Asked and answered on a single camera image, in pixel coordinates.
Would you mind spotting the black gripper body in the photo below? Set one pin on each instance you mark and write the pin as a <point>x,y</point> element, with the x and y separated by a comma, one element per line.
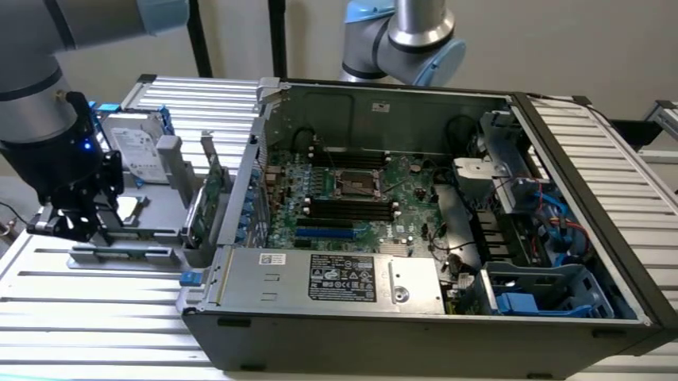
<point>47,166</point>

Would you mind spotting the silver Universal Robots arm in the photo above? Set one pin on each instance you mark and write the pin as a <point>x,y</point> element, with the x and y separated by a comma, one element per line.
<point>33,79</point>

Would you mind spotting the green RAM stick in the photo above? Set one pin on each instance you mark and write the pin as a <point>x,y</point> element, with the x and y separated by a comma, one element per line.
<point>125,251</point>

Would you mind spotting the black expansion slot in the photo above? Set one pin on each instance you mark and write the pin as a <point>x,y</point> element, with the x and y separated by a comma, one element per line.
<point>324,222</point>

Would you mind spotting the blue expansion slot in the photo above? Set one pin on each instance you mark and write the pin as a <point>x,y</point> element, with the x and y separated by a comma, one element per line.
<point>325,232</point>

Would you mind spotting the black RAM slot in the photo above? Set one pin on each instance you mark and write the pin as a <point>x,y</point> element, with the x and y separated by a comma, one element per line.
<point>353,206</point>
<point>353,216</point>
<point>350,151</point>
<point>350,164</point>
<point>350,155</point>
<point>353,201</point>
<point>350,159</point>
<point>353,211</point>

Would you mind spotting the silver hard disk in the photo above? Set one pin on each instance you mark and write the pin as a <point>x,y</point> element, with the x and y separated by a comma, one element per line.
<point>133,147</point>

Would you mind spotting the shiny CPU chip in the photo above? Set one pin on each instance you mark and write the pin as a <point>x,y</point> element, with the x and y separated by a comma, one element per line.
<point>129,208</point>

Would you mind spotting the grey parts rack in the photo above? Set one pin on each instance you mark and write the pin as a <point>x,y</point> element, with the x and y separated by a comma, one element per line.
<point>165,214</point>

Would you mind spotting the blue disk carrier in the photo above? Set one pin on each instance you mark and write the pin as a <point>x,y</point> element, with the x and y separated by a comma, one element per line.
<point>167,119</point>

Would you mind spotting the green graphics card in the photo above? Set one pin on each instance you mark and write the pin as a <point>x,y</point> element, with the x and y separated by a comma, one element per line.
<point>211,198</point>

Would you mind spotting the blue case latch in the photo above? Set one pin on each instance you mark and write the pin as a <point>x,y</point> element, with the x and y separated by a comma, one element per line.
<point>191,279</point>

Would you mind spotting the black pole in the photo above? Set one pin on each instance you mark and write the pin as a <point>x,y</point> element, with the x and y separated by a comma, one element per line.
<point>201,39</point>
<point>277,39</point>

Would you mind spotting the silver power supply unit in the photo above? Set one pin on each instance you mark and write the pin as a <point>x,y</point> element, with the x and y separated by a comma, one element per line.
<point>265,285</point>

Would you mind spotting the CPU socket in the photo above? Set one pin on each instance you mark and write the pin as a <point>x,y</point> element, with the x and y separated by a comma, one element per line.
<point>350,183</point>

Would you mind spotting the silver chipset heatsink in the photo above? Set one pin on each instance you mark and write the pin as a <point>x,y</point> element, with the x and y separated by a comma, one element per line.
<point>396,249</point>

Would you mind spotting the green motherboard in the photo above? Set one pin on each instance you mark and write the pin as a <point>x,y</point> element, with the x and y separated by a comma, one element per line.
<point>416,198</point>

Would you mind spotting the black open PC case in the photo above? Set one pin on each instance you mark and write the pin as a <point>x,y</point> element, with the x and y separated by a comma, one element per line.
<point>372,345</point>

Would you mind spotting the grey fan shroud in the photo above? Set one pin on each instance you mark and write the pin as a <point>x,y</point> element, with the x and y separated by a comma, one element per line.
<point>477,168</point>

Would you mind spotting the metal drive cage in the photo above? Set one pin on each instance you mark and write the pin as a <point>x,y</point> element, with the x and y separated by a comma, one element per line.
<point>509,143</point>

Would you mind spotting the blue disk caddy clip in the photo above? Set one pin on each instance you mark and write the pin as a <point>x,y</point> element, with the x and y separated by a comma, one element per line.
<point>517,303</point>

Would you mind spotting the grey blue disk bay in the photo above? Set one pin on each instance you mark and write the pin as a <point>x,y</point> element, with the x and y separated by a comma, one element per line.
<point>561,278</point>

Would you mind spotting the black box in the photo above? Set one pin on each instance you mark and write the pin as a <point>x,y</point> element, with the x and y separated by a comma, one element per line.
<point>633,134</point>

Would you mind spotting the black fan duct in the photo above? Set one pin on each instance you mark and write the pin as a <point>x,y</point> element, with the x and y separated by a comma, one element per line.
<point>504,238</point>

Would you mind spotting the aluminium side table frame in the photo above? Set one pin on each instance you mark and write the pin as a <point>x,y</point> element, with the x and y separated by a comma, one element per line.
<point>663,119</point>

